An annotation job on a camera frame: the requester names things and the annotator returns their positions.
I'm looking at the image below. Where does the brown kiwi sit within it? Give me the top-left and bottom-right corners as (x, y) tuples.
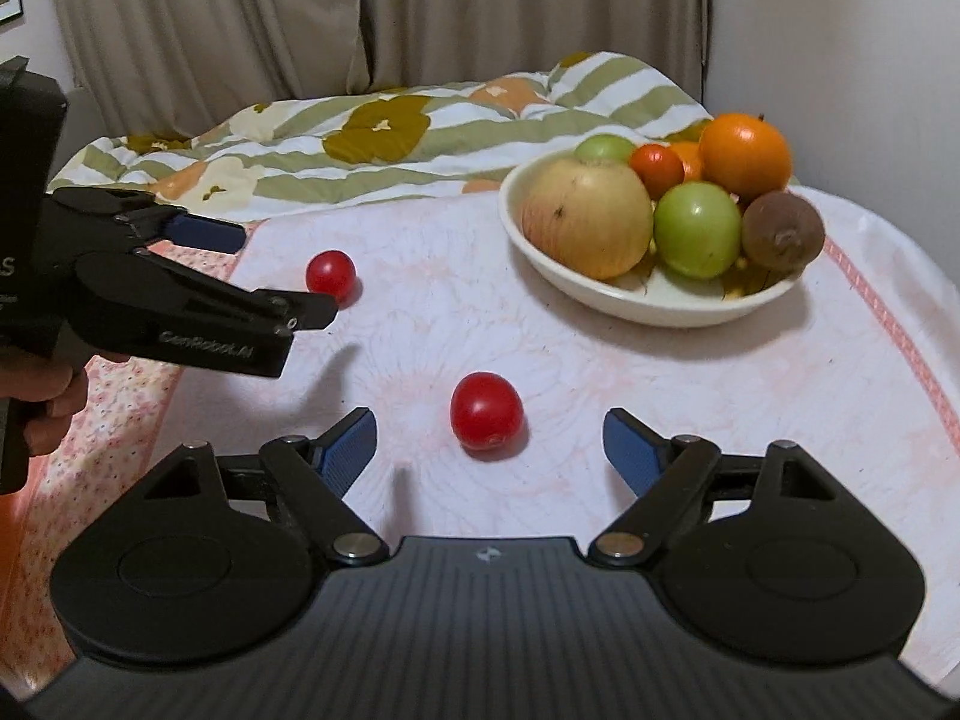
(741, 191), (827, 271)

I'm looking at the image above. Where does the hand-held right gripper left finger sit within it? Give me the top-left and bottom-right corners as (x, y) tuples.
(142, 407), (391, 565)

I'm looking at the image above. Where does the person's left hand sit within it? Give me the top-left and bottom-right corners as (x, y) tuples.
(0, 356), (92, 460)

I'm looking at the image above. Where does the small green apple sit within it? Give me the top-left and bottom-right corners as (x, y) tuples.
(575, 133), (638, 166)

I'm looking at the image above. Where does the red tomato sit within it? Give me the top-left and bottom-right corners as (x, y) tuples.
(450, 372), (524, 445)
(306, 250), (356, 298)

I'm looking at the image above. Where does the small dark tangerine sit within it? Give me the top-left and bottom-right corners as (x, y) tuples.
(628, 144), (685, 201)

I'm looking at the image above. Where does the green striped floral quilt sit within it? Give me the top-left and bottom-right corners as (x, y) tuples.
(49, 51), (713, 222)

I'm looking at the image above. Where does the cream bowl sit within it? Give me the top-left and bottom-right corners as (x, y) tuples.
(499, 142), (815, 329)

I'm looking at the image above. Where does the white pink tablecloth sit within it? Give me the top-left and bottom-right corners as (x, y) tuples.
(0, 180), (960, 698)

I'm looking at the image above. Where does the large green apple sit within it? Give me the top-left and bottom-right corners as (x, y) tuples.
(653, 181), (745, 280)

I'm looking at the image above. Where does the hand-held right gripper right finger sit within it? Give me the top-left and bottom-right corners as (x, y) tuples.
(589, 407), (837, 562)

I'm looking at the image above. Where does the beige curtain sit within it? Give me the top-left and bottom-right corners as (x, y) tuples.
(45, 0), (710, 140)

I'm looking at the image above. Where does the pale yellow apple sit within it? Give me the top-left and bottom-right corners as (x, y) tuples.
(523, 157), (654, 281)

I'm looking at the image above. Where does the large orange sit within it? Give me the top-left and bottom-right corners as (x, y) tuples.
(699, 112), (794, 203)

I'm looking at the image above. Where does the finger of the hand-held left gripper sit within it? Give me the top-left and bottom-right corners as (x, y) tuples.
(46, 186), (248, 257)
(131, 244), (340, 335)

